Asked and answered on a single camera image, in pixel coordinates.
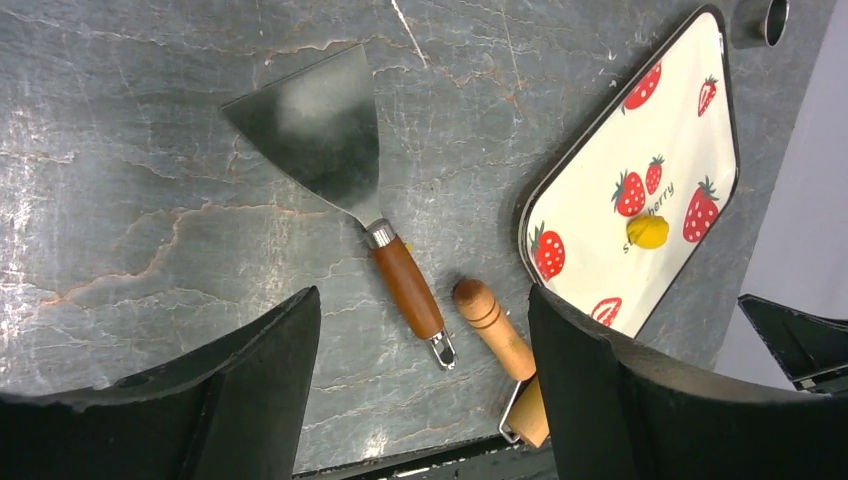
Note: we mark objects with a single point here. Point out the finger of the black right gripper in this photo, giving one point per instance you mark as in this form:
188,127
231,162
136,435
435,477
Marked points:
811,350

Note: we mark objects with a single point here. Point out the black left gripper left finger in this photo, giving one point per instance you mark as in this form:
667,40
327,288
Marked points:
231,409

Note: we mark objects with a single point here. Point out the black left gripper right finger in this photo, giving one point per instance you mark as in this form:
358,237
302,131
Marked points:
618,409

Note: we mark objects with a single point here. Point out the wooden dough roller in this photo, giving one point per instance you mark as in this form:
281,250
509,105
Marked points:
524,418

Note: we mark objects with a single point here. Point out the yellow dough ball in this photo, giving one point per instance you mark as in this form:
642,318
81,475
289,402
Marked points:
648,232

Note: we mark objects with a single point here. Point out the white strawberry tray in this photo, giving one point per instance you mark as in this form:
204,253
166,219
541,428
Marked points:
666,145

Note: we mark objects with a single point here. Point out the metal scraper wooden handle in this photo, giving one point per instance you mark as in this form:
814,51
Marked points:
319,127

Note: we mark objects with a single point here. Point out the small metal ring cutter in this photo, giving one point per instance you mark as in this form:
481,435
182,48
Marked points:
758,23

